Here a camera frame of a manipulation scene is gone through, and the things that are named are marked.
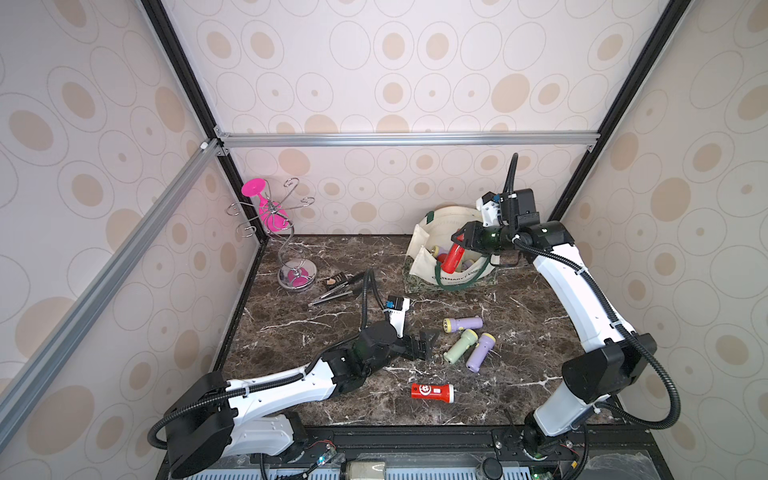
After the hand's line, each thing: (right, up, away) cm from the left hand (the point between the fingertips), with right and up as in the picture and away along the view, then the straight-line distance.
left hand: (435, 332), depth 72 cm
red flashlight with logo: (+3, -17, +6) cm, 18 cm away
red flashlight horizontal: (+5, +18, +5) cm, 19 cm away
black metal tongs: (-30, +9, +34) cm, 46 cm away
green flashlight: (+8, -9, +15) cm, 19 cm away
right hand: (+10, +24, +6) cm, 27 cm away
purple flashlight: (+17, -7, +15) cm, 24 cm away
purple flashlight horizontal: (+8, -2, +19) cm, 21 cm away
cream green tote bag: (+2, +23, +22) cm, 32 cm away
